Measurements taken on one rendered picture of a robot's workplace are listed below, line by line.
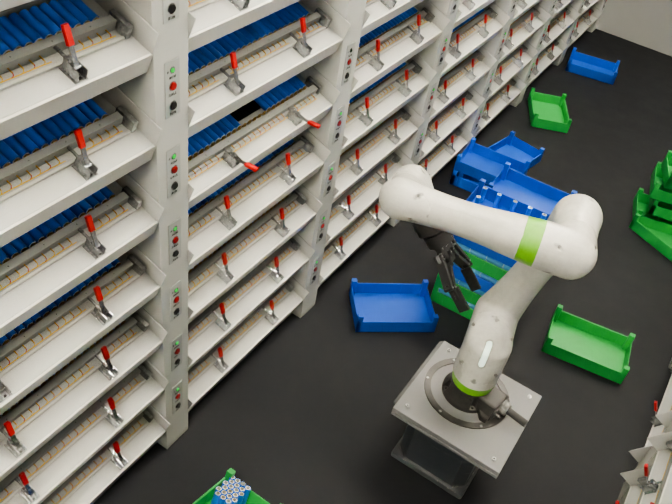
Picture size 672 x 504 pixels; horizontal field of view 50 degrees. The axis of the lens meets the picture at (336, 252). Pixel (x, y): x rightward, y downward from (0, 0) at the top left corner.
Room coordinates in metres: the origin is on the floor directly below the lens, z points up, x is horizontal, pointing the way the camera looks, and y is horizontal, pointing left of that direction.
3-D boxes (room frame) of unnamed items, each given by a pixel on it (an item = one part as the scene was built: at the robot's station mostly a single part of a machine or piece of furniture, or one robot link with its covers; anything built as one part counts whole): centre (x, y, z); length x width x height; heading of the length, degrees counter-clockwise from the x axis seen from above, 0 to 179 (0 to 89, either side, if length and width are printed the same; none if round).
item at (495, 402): (1.32, -0.50, 0.33); 0.26 x 0.15 x 0.06; 55
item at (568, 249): (1.36, -0.52, 0.89); 0.18 x 0.13 x 0.12; 76
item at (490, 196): (2.06, -0.57, 0.44); 0.30 x 0.20 x 0.08; 66
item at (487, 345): (1.37, -0.46, 0.46); 0.16 x 0.13 x 0.19; 166
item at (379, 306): (1.92, -0.25, 0.04); 0.30 x 0.20 x 0.08; 104
